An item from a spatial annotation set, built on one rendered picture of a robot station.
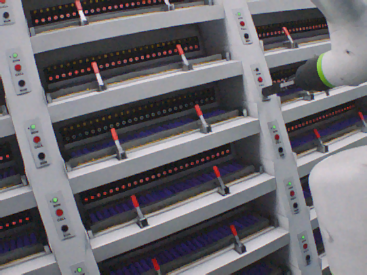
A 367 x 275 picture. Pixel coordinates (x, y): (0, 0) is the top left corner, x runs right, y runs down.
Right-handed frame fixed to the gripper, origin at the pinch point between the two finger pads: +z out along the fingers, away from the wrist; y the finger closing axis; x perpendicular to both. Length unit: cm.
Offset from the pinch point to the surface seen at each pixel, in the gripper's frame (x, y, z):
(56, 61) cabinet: 29, -57, 24
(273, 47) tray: 15.1, 15.5, 10.7
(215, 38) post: 23.0, -4.7, 14.8
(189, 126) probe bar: -3.6, -25.7, 10.8
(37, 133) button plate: 6, -69, 4
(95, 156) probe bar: -4, -56, 11
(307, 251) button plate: -56, 0, 4
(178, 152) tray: -9.8, -33.8, 4.8
